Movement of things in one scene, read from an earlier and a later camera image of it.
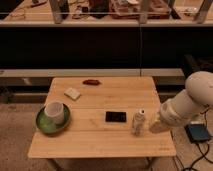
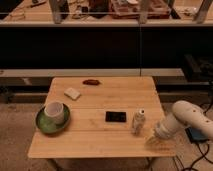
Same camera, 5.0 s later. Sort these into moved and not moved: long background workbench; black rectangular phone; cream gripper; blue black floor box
Moved: cream gripper
Not moved: long background workbench; black rectangular phone; blue black floor box
